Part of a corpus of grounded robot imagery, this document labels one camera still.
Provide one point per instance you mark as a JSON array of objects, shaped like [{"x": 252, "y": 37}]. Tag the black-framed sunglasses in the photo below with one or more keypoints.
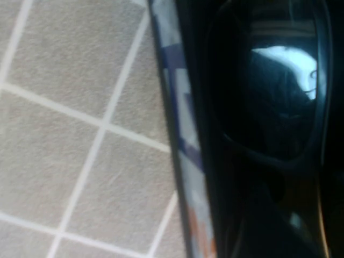
[{"x": 268, "y": 113}]

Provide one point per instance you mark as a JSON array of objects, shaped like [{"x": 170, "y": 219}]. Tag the grey white-checked tablecloth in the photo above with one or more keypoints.
[{"x": 70, "y": 129}]

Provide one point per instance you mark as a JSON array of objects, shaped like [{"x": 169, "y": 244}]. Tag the black printed glasses case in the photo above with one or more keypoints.
[{"x": 185, "y": 134}]

